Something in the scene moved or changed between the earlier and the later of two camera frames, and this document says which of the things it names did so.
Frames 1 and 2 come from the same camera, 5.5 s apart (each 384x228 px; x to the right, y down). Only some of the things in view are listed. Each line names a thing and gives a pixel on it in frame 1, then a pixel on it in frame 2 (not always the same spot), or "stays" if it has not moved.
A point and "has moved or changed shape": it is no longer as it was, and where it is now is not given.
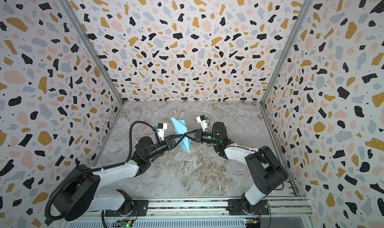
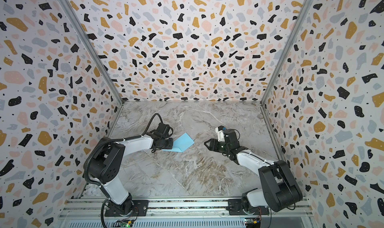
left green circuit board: x=123 y=223 stays
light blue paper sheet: x=180 y=128 has moved or changed shape
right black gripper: x=198 y=134 → x=216 y=144
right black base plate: x=236 y=207 stays
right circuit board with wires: x=249 y=222 stays
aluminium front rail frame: x=269 y=212 stays
